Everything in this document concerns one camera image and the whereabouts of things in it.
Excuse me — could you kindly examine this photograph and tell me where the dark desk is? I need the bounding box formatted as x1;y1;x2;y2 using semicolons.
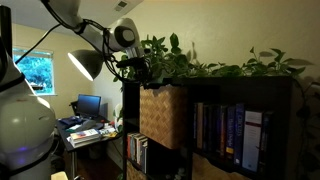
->
55;115;123;180

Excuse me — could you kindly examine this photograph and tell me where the white rounded object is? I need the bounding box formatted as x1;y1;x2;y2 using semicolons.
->
113;102;124;133

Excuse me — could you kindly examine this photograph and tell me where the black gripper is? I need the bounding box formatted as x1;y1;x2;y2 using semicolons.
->
131;56;151;87

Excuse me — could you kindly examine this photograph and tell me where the white paperback book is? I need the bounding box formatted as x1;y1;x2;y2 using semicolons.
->
134;134;143;168

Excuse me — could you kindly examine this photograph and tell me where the grey desk lamp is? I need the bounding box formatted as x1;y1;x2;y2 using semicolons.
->
67;49;108;82

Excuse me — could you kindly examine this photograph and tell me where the tan hardcover book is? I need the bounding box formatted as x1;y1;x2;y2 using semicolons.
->
195;102;205;150

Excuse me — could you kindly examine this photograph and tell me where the ceiling air vent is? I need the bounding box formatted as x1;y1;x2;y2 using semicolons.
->
112;0;130;13

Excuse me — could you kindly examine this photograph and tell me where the blue Circuits book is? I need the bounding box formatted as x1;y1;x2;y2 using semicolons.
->
233;102;247;167

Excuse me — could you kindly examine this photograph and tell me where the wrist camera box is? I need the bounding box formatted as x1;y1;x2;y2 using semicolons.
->
115;58;133;68

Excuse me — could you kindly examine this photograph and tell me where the black book white text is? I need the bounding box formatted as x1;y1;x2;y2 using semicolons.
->
259;110;276;169

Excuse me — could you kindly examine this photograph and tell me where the orange red book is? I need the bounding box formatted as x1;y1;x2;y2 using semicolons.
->
126;133;132;160

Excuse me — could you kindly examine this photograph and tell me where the black laptop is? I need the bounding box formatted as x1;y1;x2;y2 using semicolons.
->
76;94;102;119

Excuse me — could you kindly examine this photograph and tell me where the blue cloth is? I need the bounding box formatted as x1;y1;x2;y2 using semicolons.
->
59;116;86;130

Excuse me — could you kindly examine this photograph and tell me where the white thick book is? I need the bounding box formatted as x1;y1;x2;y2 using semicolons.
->
69;135;102;149

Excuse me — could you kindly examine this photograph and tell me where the dark brown book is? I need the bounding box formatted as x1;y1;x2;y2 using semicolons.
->
219;104;230;157

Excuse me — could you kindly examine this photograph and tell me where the blue paperback book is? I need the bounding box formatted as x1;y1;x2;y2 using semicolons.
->
129;133;137;163

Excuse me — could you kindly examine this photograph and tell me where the black hardcover book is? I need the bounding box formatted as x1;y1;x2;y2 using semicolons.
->
203;104;213;153
211;104;222;155

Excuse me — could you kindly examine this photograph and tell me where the colourful small box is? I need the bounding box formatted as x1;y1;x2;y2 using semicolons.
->
99;123;120;139

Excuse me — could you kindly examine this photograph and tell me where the grey blue book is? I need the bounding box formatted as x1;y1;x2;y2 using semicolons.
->
139;136;149;174

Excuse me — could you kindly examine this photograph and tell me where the colourful cover book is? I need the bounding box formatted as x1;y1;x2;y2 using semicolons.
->
69;128;100;141

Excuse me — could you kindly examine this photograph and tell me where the window with white frame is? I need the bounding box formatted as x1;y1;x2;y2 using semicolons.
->
12;46;56;97

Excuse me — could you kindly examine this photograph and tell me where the navy book yellow label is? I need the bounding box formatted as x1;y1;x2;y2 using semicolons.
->
225;105;238;160

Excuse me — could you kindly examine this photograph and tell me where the brown woven storage basket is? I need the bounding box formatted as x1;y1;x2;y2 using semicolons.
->
191;152;249;180
125;160;148;180
139;84;188;150

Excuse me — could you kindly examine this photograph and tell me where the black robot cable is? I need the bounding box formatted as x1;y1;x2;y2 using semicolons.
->
0;0;151;92

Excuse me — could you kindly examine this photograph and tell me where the green pothos plant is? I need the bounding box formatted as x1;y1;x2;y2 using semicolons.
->
112;32;320;180

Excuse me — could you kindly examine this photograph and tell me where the cream coloured object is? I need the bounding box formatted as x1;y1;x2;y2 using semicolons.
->
50;171;70;180

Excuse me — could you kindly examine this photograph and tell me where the white book red band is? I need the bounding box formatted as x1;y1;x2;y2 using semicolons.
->
242;110;265;173

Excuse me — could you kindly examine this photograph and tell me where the grey flat device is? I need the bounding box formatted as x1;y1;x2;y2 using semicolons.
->
65;119;105;134

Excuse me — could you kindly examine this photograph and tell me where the black cube bookshelf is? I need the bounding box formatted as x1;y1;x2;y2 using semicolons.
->
121;75;296;180

